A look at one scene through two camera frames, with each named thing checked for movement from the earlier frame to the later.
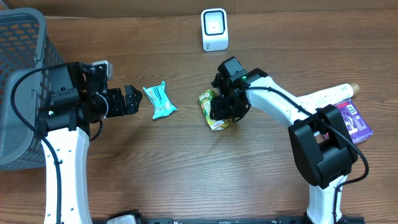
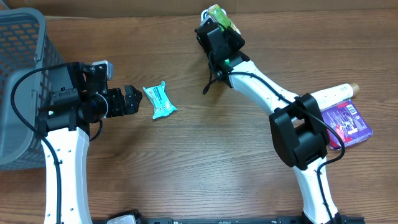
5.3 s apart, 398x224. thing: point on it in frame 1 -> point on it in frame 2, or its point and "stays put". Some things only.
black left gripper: [125, 101] stays put
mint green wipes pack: [157, 97] stays put
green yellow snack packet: [204, 99] -> [219, 16]
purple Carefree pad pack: [356, 126] stays put
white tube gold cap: [328, 96] stays put
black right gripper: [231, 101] -> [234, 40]
